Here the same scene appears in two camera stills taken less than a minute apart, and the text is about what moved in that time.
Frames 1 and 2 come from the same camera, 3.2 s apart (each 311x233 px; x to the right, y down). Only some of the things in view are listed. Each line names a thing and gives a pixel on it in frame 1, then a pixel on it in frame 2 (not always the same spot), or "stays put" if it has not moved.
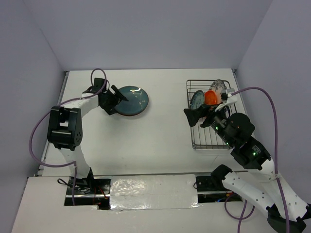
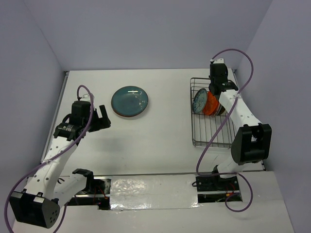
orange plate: [210, 97] stays put
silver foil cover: [153, 191] stays put
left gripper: [109, 109] → [102, 123]
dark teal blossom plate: [137, 101] stays put
